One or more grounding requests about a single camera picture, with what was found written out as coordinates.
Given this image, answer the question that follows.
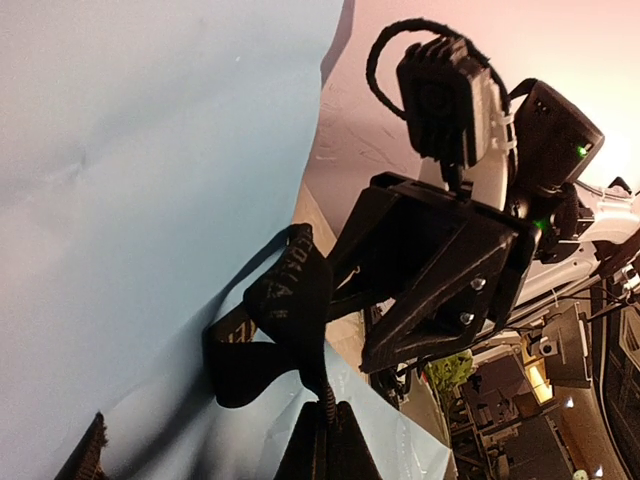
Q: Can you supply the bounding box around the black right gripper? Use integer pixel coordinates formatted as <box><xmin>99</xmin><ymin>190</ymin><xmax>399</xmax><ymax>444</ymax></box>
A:
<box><xmin>328</xmin><ymin>79</ymin><xmax>604</xmax><ymax>373</ymax></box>

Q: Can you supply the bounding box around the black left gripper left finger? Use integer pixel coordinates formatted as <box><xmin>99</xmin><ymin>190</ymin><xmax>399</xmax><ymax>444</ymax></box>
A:
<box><xmin>54</xmin><ymin>412</ymin><xmax>108</xmax><ymax>480</ymax></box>

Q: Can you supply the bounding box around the blue wrapping paper sheet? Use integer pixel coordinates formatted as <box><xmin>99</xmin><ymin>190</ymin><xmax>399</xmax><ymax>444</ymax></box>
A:
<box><xmin>0</xmin><ymin>0</ymin><xmax>459</xmax><ymax>480</ymax></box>

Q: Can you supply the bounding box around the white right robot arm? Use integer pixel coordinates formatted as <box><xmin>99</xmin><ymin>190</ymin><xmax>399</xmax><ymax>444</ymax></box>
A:
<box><xmin>328</xmin><ymin>79</ymin><xmax>639</xmax><ymax>373</ymax></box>

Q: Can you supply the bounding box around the black printed ribbon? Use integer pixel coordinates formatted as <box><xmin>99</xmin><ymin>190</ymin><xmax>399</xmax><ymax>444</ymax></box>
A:
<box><xmin>203</xmin><ymin>223</ymin><xmax>337</xmax><ymax>424</ymax></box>

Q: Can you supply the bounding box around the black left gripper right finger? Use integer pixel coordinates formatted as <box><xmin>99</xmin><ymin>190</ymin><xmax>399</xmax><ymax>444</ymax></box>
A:
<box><xmin>275</xmin><ymin>401</ymin><xmax>381</xmax><ymax>480</ymax></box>

